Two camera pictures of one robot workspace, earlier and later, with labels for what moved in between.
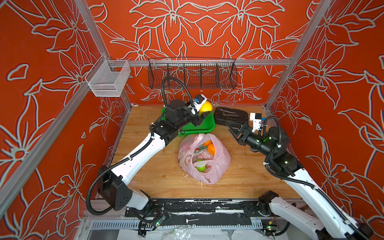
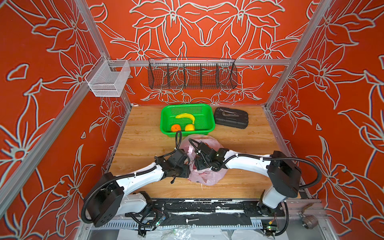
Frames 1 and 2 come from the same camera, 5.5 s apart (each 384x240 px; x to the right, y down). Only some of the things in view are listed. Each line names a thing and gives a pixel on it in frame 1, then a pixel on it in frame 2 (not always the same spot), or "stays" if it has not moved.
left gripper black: [197, 119] -> [186, 171]
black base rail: [198, 212] stays
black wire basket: [199, 73] stays
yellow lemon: [206, 107] -> [189, 127]
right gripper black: [243, 138] -> [198, 166]
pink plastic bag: [204, 157] stays
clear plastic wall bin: [107, 78] stays
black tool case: [222, 115] stays
